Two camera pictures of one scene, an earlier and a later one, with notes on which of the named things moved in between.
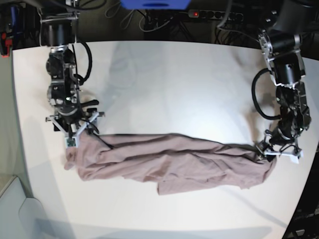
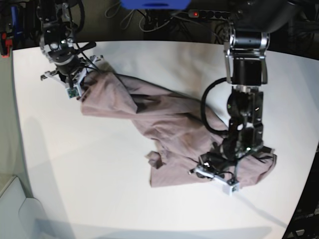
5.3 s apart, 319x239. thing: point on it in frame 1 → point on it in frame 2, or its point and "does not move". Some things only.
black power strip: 228,16 does not move
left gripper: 71,117 → 70,72
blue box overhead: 156,4 does not move
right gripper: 275,143 → 223,165
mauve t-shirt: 174,164 → 183,129
